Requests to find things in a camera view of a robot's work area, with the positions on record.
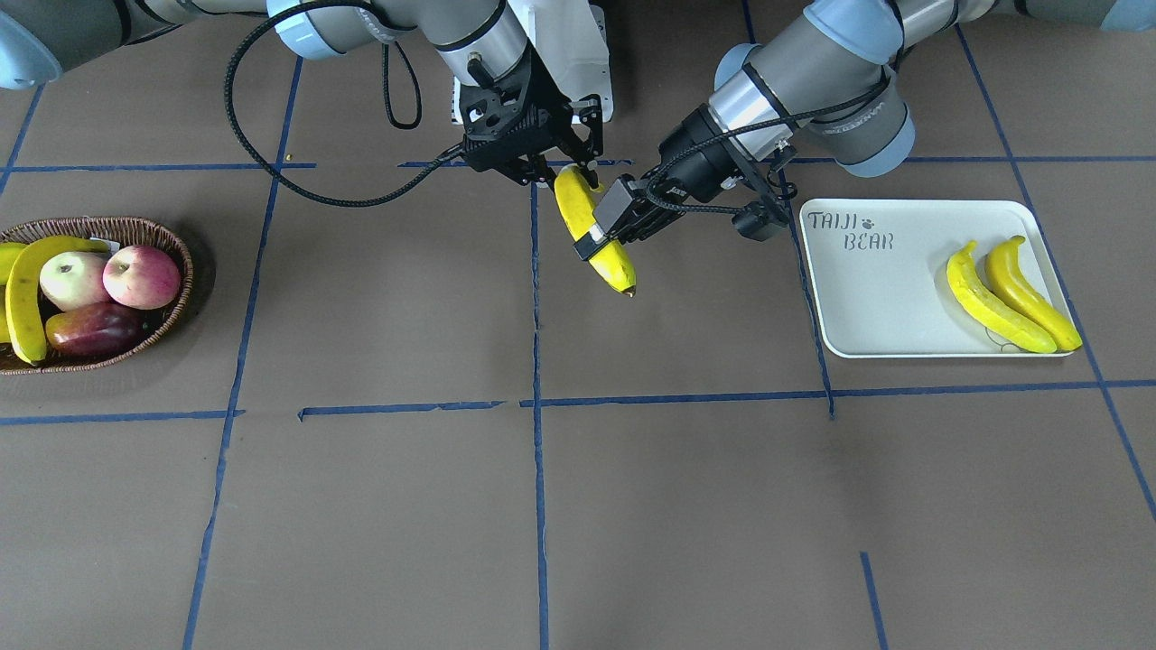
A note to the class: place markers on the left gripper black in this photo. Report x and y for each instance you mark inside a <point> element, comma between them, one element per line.
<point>697,153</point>

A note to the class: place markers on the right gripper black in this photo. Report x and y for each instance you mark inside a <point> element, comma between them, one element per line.
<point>548,112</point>

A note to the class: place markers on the smooth yellow banana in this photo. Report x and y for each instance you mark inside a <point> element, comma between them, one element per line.
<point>1008,282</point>

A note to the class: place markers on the textured yellow banana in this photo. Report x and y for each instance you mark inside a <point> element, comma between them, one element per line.
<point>985,307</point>

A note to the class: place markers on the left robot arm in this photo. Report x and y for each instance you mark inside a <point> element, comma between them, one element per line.
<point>832,74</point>

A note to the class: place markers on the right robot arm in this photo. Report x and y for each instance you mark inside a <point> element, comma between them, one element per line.
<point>44,39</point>

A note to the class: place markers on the white rectangular plate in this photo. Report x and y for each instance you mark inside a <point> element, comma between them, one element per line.
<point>878,273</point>

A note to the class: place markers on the brown wicker basket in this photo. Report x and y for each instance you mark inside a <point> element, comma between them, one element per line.
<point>117,232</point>

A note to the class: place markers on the red apple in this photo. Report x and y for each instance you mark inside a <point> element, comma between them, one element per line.
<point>142,277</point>

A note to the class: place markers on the pale green apple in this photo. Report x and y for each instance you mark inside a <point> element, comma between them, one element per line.
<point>74,280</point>

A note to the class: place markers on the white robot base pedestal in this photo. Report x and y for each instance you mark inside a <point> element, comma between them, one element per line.
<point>569,54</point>

